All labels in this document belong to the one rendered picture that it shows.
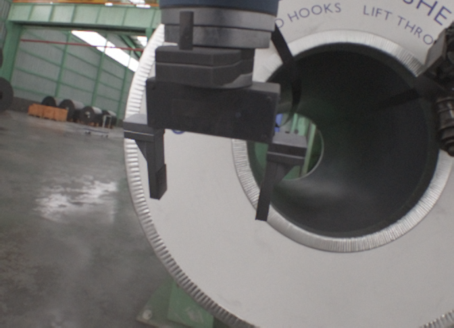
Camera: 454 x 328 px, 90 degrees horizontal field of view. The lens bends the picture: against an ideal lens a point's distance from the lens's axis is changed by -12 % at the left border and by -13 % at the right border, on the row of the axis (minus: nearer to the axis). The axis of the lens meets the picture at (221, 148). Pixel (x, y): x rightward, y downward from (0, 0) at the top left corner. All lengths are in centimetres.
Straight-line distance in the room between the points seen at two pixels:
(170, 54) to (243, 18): 7
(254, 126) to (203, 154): 44
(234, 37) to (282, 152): 12
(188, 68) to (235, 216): 55
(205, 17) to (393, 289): 78
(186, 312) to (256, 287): 39
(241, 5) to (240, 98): 8
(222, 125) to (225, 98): 3
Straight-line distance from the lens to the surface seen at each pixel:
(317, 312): 81
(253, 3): 21
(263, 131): 24
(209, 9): 21
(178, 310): 107
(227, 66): 18
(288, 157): 26
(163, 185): 34
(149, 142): 29
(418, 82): 68
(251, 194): 67
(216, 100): 24
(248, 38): 22
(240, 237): 70
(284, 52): 69
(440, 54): 63
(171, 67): 18
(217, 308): 80
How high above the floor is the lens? 71
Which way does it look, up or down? 1 degrees down
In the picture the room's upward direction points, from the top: 11 degrees clockwise
